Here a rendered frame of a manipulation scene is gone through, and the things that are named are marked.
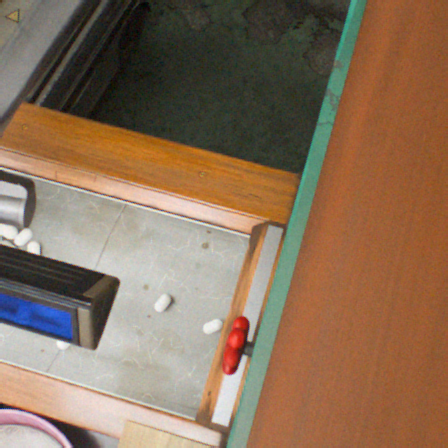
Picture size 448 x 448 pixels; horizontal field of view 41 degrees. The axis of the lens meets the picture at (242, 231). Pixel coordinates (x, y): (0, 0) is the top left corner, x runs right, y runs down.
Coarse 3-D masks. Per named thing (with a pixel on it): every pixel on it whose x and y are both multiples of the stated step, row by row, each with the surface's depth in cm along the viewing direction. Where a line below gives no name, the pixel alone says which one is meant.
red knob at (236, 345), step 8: (240, 320) 42; (248, 320) 42; (232, 328) 42; (240, 328) 41; (248, 328) 42; (232, 336) 41; (240, 336) 41; (232, 344) 41; (240, 344) 41; (248, 344) 42; (232, 352) 41; (240, 352) 41; (248, 352) 42; (224, 360) 41; (232, 360) 41; (240, 360) 42; (224, 368) 42; (232, 368) 42
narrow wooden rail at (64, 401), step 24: (0, 384) 88; (24, 384) 88; (48, 384) 88; (72, 384) 88; (24, 408) 87; (48, 408) 87; (72, 408) 87; (96, 408) 87; (120, 408) 87; (144, 408) 87; (120, 432) 86; (192, 432) 86; (216, 432) 86
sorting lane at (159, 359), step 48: (48, 192) 99; (48, 240) 97; (96, 240) 97; (144, 240) 97; (192, 240) 97; (240, 240) 97; (144, 288) 95; (192, 288) 95; (0, 336) 93; (144, 336) 92; (192, 336) 92; (96, 384) 90; (144, 384) 90; (192, 384) 90
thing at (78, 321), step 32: (0, 256) 61; (32, 256) 63; (0, 288) 58; (32, 288) 57; (64, 288) 57; (96, 288) 59; (0, 320) 61; (32, 320) 60; (64, 320) 59; (96, 320) 59
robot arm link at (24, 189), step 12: (0, 180) 83; (12, 180) 84; (24, 180) 85; (0, 192) 83; (12, 192) 83; (24, 192) 83; (0, 204) 83; (12, 204) 83; (24, 204) 83; (0, 216) 84; (12, 216) 83; (24, 216) 84
